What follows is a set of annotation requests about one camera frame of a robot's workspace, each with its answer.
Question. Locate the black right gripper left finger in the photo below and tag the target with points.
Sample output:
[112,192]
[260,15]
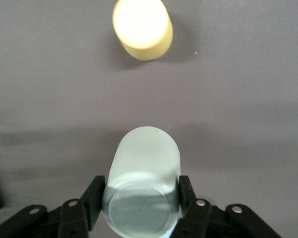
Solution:
[69,218]

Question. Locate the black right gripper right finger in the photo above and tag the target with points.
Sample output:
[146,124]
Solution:
[203,218]

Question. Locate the dark grey table mat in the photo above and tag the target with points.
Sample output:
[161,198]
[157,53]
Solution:
[238,86]

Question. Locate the pale green plastic cup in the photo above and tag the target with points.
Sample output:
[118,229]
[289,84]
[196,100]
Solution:
[144,173]

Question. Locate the yellow plastic cup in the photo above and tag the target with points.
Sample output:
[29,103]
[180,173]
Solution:
[144,27]

